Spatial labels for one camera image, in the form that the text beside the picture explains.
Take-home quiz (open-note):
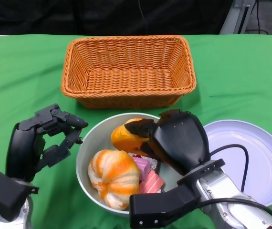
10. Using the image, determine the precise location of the grey metal stand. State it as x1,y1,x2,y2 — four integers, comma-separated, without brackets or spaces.
219,0,251,35

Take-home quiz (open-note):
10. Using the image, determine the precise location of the grey-green bowl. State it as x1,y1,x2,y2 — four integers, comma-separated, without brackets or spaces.
75,112,177,217

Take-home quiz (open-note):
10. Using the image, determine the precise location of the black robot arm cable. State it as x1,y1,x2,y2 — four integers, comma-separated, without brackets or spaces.
209,144,250,191
198,198,272,227

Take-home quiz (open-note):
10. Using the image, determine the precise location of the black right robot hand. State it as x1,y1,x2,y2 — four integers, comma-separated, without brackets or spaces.
124,109,210,176

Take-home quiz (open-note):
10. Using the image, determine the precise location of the green tablecloth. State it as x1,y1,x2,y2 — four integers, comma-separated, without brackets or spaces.
0,34,272,229

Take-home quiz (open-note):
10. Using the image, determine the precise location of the thin black hanging cable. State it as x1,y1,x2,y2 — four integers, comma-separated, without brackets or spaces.
137,0,150,36

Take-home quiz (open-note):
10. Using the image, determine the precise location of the orange wicker basket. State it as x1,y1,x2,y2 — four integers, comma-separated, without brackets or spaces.
61,35,197,109

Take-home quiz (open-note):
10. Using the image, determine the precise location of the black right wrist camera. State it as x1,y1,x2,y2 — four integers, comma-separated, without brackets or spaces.
128,183,201,229

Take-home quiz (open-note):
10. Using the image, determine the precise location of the light pink striped cake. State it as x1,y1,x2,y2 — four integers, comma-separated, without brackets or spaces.
138,169,165,194

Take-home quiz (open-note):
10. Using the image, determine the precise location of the lavender round plate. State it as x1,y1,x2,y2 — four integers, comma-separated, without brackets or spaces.
201,119,272,207

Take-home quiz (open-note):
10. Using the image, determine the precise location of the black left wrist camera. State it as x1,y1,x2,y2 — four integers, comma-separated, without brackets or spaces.
0,169,40,222

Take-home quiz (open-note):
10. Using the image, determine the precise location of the orange ring bread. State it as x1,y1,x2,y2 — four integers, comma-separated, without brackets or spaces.
110,118,156,157

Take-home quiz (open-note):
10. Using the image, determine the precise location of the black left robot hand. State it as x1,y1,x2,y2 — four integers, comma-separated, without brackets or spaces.
5,104,89,182

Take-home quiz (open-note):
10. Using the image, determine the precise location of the black floor cable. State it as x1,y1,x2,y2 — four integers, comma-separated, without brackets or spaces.
245,0,270,35

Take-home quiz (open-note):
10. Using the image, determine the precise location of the orange white striped bun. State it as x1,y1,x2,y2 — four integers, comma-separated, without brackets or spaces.
87,149,141,210

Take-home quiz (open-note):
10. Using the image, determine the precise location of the black backdrop curtain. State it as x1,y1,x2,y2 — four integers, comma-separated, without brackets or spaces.
0,0,234,37

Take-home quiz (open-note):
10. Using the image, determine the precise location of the chocolate cake with sugar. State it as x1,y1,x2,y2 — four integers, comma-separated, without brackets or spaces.
128,152,162,175

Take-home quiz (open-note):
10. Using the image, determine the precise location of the magenta cake block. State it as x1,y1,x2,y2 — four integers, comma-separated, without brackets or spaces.
132,156,150,182

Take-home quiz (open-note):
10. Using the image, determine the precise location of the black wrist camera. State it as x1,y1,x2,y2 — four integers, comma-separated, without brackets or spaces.
0,169,40,222
128,183,201,229

